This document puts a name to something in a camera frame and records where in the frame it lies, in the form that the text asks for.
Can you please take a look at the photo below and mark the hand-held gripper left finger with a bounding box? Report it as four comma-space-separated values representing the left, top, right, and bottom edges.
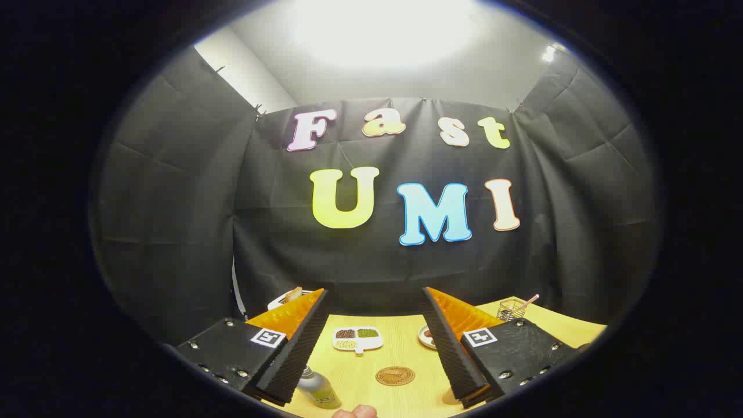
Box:
176, 288, 329, 407

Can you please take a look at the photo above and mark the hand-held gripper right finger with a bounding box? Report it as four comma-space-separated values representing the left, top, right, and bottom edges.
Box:
421, 286, 582, 409

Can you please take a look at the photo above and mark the silver bottle with green label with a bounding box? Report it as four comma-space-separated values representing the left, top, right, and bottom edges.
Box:
296, 366, 342, 410

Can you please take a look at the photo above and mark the round cork coaster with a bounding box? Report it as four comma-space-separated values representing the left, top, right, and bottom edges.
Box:
375, 366, 416, 387

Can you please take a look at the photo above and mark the wooden table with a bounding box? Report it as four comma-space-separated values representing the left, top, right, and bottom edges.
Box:
261, 299, 607, 418

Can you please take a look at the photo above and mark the white toaster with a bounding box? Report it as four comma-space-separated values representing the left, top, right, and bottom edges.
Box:
268, 289, 315, 311

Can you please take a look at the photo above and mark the white divided dish of beans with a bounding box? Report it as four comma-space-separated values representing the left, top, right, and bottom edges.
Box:
332, 326, 384, 355

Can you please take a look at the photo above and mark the black backdrop cloth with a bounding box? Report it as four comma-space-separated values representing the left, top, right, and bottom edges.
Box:
96, 46, 659, 349

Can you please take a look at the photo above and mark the metal wire holder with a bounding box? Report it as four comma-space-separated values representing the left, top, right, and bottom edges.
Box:
497, 299, 526, 322

